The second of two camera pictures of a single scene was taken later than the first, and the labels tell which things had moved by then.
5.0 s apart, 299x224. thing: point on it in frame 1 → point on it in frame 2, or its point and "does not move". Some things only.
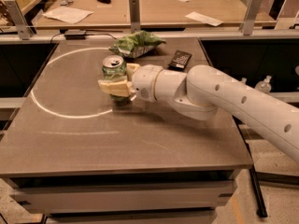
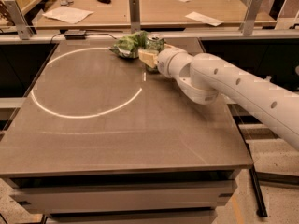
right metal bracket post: x=248 y=23 does not move
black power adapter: x=75 y=35 does not move
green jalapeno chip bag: x=136 y=44 does not move
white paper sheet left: x=67 y=15 does not move
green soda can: x=114 y=68 → x=154 y=40
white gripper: x=145 y=81 → x=165 y=61
